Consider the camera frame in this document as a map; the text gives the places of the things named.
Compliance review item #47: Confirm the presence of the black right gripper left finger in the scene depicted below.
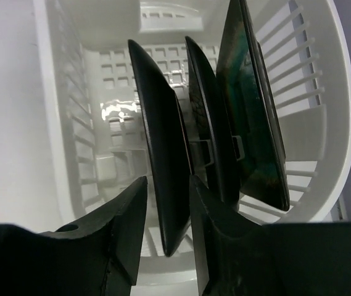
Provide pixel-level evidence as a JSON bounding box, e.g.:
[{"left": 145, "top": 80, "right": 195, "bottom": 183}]
[{"left": 0, "top": 177, "right": 147, "bottom": 295}]

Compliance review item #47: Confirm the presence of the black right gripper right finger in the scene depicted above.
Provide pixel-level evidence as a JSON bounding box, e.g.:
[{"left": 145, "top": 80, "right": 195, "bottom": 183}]
[{"left": 189, "top": 176, "right": 351, "bottom": 295}]

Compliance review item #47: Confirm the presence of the black floral square plate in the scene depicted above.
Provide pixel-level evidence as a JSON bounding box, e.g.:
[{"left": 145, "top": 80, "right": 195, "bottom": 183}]
[{"left": 128, "top": 39, "right": 194, "bottom": 257}]

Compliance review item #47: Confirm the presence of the white plastic dish rack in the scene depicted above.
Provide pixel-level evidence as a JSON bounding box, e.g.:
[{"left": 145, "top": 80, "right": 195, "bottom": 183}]
[{"left": 33, "top": 0, "right": 351, "bottom": 296}]

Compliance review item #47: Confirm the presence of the dark teal square plate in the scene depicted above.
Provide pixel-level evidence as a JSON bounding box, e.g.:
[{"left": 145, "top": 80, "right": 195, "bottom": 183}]
[{"left": 216, "top": 1, "right": 290, "bottom": 211}]

